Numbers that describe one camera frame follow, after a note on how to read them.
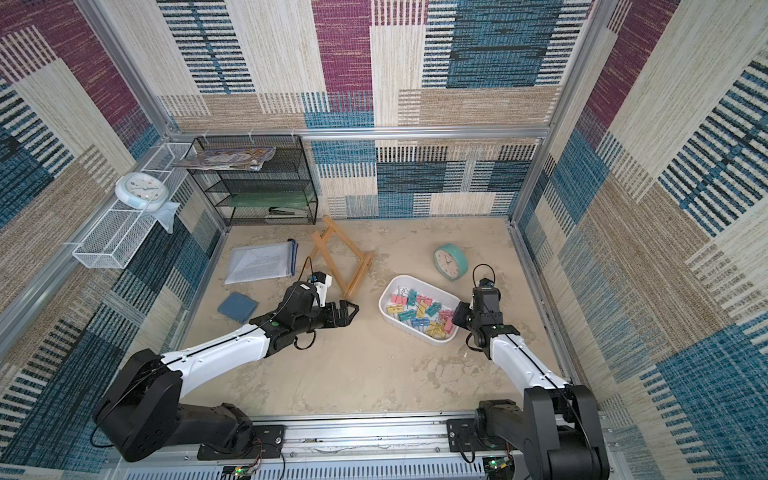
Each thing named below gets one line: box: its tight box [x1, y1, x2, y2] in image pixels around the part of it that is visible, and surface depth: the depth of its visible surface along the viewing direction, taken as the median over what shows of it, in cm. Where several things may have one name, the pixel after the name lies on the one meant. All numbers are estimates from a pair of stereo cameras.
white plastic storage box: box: [378, 274, 462, 346], surface depth 96 cm
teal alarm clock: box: [433, 243, 469, 282], surface depth 101 cm
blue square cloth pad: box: [217, 292, 259, 324], surface depth 99 cm
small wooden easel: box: [309, 214, 375, 299], surface depth 98 cm
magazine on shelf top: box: [172, 147, 277, 171], surface depth 85 cm
